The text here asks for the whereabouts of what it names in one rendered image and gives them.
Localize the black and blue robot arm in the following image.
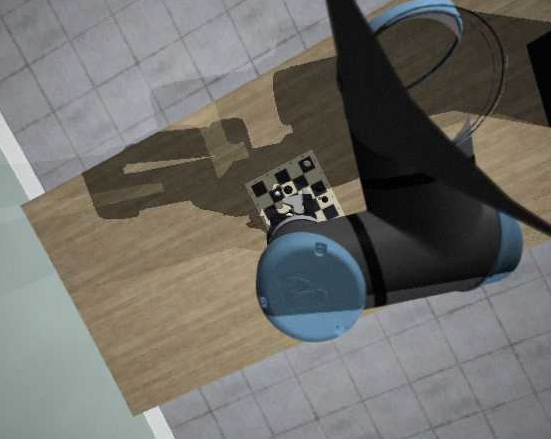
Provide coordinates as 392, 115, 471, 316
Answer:
256, 0, 551, 342

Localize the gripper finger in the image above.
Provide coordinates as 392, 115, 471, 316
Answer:
282, 188, 314, 215

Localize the black and cream chessboard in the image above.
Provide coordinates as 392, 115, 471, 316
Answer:
245, 150, 345, 230

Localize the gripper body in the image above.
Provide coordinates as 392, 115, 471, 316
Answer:
267, 213, 317, 246

